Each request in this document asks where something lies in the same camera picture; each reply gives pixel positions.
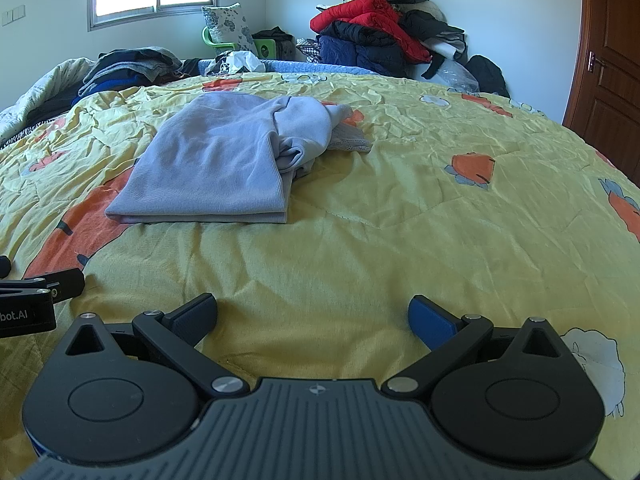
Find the white and black plastic bag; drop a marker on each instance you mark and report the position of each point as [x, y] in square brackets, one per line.
[240, 62]

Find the navy jacket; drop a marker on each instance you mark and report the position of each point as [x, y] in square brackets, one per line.
[345, 50]

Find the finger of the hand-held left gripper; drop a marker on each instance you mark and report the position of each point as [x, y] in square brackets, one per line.
[4, 266]
[65, 284]

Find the brown wooden door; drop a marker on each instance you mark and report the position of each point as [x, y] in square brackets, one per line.
[610, 85]

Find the stack of folded clothes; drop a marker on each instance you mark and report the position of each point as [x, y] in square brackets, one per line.
[130, 67]

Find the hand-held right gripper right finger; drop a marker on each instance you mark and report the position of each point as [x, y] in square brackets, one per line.
[430, 317]

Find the lavender long-sleeve shirt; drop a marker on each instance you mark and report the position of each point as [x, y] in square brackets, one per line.
[210, 160]

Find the yellow carrot-print quilt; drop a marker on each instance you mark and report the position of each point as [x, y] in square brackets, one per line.
[400, 210]

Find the black and white clothes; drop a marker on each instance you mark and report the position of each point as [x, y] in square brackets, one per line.
[425, 25]

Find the cream fleece cloth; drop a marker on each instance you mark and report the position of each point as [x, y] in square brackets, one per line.
[431, 9]

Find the light blue blanket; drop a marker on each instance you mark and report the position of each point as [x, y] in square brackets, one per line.
[320, 67]

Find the houndstooth cloth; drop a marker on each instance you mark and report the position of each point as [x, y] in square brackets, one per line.
[310, 50]

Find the black backpack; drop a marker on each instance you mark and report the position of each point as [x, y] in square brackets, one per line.
[485, 75]

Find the dark cloth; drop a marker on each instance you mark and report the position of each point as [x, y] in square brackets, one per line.
[272, 34]

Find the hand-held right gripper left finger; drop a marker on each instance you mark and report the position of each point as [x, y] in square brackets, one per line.
[195, 317]

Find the white quilt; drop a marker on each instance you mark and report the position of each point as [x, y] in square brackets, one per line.
[30, 95]

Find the zebra-striped cloth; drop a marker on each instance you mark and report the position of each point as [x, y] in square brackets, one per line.
[32, 129]

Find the clear plastic bag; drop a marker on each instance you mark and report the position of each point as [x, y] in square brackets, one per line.
[455, 77]

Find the red jacket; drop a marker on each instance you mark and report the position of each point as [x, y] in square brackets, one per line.
[355, 10]

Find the white wall switch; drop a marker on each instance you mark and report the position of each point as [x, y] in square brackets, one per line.
[12, 15]

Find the green plastic chair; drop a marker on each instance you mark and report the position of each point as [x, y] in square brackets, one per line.
[265, 49]

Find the floral pillow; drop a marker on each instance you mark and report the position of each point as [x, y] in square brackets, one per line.
[230, 25]

